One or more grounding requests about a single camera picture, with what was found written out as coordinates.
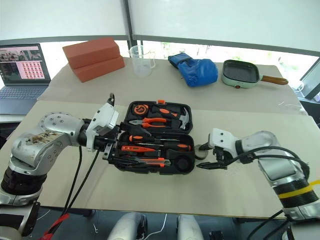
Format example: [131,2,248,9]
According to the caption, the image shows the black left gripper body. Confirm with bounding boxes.
[93,122,126,162]

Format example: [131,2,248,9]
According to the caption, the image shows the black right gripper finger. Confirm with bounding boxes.
[196,161,220,170]
[199,141,216,152]

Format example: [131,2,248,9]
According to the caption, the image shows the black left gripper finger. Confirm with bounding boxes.
[109,154,141,167]
[119,121,153,137]

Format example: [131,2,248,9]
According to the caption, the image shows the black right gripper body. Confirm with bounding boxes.
[212,146,234,170]

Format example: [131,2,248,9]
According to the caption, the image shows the orange black Phillips screwdriver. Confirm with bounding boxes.
[136,141,194,153]

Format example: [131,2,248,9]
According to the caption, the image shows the black tool case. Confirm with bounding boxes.
[108,99,196,176]

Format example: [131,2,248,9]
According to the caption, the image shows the orange black slim screwdriver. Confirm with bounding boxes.
[128,134,181,143]

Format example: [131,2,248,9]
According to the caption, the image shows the orange voltage tester pen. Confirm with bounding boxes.
[120,145,161,154]

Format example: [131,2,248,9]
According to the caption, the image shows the orange black tape measure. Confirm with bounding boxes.
[133,104,149,117]

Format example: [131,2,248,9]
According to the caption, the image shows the orange utility knife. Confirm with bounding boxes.
[129,156,172,168]

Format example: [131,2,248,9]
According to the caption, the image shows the orange black claw hammer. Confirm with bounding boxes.
[151,104,192,130]

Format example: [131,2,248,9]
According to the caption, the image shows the clear plastic measuring beaker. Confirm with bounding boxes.
[128,45,158,77]

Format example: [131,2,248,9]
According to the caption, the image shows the silver rounded robot leg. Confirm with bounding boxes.
[108,212,149,240]
[176,214,204,240]

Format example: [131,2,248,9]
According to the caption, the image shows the orange brick block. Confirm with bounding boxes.
[72,56,126,84]
[61,37,121,70]

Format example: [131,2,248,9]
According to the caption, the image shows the blue boxing glove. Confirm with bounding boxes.
[167,52,219,88]

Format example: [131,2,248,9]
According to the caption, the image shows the green electric grill pan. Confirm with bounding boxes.
[220,59,289,91]

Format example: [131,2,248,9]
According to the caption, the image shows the dark grey laptop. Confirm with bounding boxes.
[0,43,53,116]

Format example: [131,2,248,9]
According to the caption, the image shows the white roller blind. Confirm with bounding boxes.
[130,0,320,55]
[0,0,127,41]

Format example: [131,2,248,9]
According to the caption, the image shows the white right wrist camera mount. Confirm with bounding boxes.
[207,128,240,157]

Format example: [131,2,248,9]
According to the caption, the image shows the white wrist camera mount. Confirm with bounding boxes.
[85,102,120,153]
[207,128,240,157]

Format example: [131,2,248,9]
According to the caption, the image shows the orange handled combination pliers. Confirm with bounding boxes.
[128,116,168,129]

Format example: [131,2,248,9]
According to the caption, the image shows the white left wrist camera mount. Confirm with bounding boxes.
[85,102,120,153]

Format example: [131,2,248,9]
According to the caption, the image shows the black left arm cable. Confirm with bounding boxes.
[42,149,101,240]
[62,145,84,213]

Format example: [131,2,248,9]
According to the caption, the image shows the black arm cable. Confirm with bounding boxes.
[224,146,312,182]
[42,149,101,240]
[62,145,84,213]

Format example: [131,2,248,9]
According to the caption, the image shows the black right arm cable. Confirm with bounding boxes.
[224,146,312,182]

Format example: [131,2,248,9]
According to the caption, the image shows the thin white cable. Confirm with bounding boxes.
[159,213,168,235]

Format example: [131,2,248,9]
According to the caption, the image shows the black cable under table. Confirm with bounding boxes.
[246,209,291,240]

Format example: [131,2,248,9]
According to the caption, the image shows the grey window frame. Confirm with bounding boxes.
[0,0,320,61]

